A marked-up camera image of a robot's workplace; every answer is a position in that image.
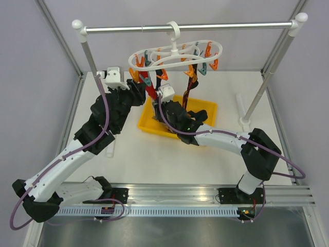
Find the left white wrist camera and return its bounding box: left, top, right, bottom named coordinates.
left=97, top=66, right=130, bottom=90

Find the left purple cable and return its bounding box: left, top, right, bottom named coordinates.
left=9, top=74, right=110, bottom=231

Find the white slotted cable duct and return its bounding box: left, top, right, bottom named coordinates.
left=56, top=205, right=240, bottom=217

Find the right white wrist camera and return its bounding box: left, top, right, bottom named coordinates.
left=157, top=83, right=175, bottom=102

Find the white sock hanger frame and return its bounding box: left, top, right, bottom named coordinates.
left=128, top=21, right=223, bottom=72

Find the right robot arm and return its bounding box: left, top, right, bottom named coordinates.
left=152, top=100, right=282, bottom=203

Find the dark argyle sock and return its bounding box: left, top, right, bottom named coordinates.
left=182, top=64, right=198, bottom=109

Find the red sock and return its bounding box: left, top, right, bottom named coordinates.
left=145, top=77, right=157, bottom=101

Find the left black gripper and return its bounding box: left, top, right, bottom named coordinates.
left=108, top=79, right=147, bottom=132

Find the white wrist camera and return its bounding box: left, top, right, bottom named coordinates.
left=97, top=66, right=130, bottom=90
left=157, top=83, right=175, bottom=102

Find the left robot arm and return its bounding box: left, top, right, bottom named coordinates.
left=12, top=79, right=146, bottom=223

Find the small navy sock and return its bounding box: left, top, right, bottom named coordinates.
left=155, top=69, right=163, bottom=90

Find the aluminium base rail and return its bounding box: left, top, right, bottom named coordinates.
left=35, top=182, right=316, bottom=206

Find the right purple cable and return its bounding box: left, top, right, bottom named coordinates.
left=158, top=92, right=306, bottom=204

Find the yellow plastic tray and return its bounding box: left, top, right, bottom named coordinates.
left=137, top=97, right=217, bottom=139

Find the purple cable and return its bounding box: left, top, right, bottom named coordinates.
left=9, top=74, right=110, bottom=231
left=158, top=92, right=306, bottom=204

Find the silver clothes rail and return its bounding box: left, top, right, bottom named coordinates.
left=71, top=12, right=308, bottom=129

